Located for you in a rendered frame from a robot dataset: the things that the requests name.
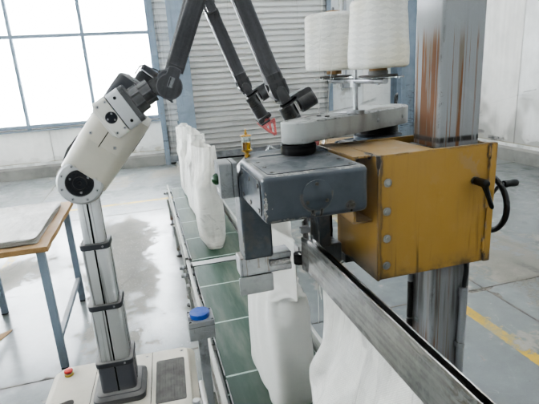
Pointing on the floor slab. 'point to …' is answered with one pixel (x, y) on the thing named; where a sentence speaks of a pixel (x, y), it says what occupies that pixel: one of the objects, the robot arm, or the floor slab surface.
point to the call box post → (206, 369)
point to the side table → (50, 276)
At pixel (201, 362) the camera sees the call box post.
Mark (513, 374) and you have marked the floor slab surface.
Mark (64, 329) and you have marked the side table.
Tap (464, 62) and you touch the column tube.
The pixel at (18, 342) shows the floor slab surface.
